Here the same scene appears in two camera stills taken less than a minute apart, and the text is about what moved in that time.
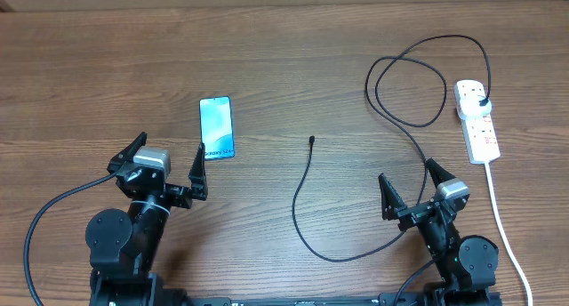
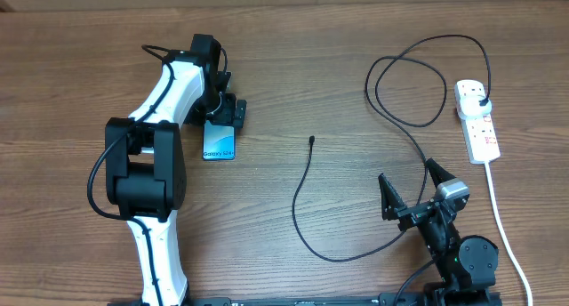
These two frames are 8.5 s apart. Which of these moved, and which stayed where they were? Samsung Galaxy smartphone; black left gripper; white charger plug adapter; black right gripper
Moved: black left gripper
Stayed: Samsung Galaxy smartphone; black right gripper; white charger plug adapter
